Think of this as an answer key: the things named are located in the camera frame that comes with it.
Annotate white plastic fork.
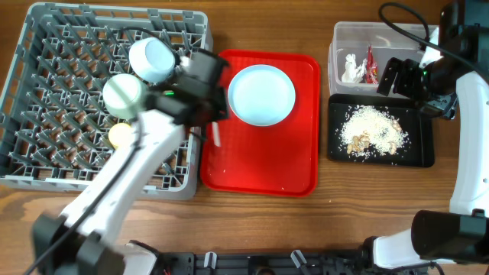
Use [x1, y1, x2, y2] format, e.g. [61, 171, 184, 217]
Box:
[212, 121, 221, 147]

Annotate red snack wrapper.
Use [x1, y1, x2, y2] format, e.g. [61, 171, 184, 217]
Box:
[365, 46, 378, 85]

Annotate light blue bowl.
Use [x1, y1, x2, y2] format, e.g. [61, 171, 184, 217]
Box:
[129, 37, 176, 83]

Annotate green bowl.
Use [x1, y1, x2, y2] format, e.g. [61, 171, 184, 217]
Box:
[102, 73, 147, 120]

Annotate yellow cup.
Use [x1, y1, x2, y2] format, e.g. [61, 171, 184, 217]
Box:
[108, 123, 133, 149]

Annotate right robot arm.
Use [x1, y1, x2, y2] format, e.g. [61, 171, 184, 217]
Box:
[371, 22, 488, 270]

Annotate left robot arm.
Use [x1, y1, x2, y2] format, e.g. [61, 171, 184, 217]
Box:
[26, 84, 228, 274]

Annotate grey dishwasher rack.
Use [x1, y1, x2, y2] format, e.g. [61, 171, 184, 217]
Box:
[1, 2, 213, 192]

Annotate clear plastic bin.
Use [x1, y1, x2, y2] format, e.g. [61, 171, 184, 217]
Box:
[328, 21, 424, 96]

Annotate crumpled white tissue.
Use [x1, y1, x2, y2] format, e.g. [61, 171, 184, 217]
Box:
[341, 53, 368, 83]

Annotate rice and food scraps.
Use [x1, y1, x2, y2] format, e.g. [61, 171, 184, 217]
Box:
[333, 105, 410, 162]

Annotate light blue plate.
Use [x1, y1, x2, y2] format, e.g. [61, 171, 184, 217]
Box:
[228, 64, 296, 127]

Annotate black plastic tray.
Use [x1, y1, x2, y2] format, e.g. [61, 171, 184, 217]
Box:
[328, 93, 435, 167]

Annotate red plastic tray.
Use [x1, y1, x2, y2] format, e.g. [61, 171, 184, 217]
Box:
[200, 50, 321, 197]

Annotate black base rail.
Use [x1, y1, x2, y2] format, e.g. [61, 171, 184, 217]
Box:
[125, 240, 440, 275]

